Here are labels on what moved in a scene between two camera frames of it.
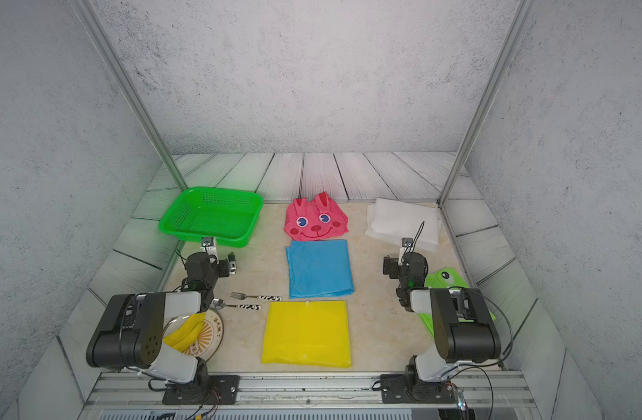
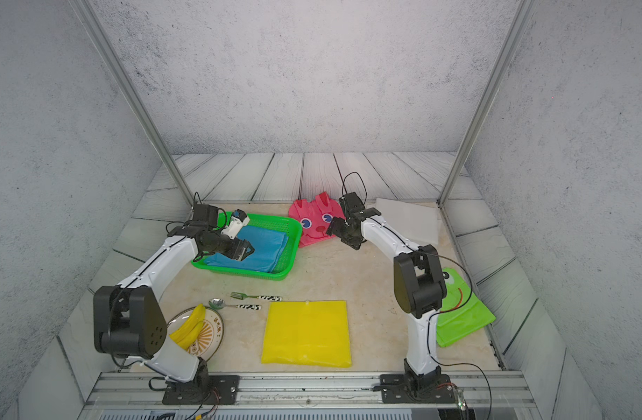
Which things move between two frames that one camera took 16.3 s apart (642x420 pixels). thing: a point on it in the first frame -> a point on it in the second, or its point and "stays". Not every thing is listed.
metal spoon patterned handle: (242, 297) stays
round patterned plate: (212, 336) stays
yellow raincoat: (308, 332) stays
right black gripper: (392, 262) -> (335, 227)
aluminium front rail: (499, 389) stays
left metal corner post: (119, 68) stays
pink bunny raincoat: (317, 218) stays
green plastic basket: (229, 216) -> (290, 226)
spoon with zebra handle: (218, 304) stays
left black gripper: (225, 271) -> (239, 253)
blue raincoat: (318, 268) -> (268, 246)
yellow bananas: (187, 335) stays
